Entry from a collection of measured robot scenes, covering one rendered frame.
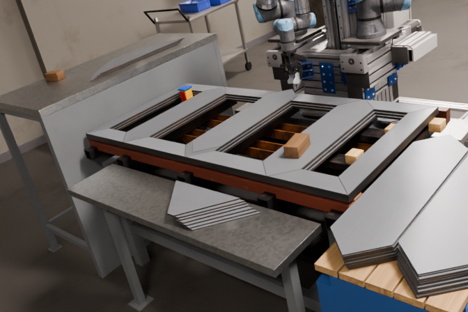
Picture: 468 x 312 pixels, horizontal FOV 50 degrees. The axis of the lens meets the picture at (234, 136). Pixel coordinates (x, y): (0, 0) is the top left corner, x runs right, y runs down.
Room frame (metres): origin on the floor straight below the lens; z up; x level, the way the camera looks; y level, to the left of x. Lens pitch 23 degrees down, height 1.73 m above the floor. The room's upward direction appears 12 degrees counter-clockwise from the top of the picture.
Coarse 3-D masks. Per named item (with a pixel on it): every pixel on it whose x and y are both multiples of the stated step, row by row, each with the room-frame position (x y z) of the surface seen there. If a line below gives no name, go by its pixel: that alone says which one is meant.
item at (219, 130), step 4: (212, 128) 2.19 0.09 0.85; (216, 128) 2.18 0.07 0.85; (220, 128) 2.17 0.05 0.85; (224, 128) 2.16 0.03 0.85; (228, 128) 2.15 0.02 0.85; (232, 128) 2.14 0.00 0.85; (208, 132) 2.15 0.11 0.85; (212, 132) 2.14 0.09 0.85; (216, 132) 2.13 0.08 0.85; (220, 132) 2.12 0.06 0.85; (224, 132) 2.11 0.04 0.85; (228, 132) 2.10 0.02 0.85; (232, 132) 2.09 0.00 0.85; (236, 132) 2.08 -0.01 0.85; (240, 132) 2.07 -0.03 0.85; (228, 136) 2.06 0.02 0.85; (232, 136) 2.05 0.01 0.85
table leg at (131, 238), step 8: (120, 216) 2.48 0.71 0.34; (128, 224) 2.44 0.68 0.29; (128, 232) 2.46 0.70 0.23; (128, 240) 2.48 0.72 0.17; (136, 240) 2.45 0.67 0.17; (136, 248) 2.44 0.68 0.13; (144, 248) 2.47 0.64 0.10; (136, 256) 2.46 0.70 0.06; (144, 256) 2.46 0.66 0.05; (144, 264) 2.45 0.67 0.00
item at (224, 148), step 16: (176, 96) 2.84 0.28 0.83; (224, 96) 2.64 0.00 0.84; (240, 96) 2.57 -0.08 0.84; (144, 112) 2.67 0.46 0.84; (192, 112) 2.48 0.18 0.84; (384, 112) 1.97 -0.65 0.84; (400, 112) 1.92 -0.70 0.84; (432, 112) 1.85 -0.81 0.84; (112, 128) 2.52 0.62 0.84; (176, 128) 2.37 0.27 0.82; (256, 128) 2.13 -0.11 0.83; (352, 128) 1.88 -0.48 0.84; (416, 128) 1.75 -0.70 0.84; (112, 144) 2.35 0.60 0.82; (128, 144) 2.24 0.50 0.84; (192, 144) 2.06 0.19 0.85; (224, 144) 1.99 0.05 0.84; (336, 144) 1.78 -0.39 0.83; (400, 144) 1.65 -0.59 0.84; (176, 160) 2.00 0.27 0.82; (192, 160) 1.92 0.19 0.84; (320, 160) 1.69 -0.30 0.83; (384, 160) 1.56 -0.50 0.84; (256, 176) 1.66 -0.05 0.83; (368, 176) 1.48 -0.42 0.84; (320, 192) 1.46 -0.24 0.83; (352, 192) 1.40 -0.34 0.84
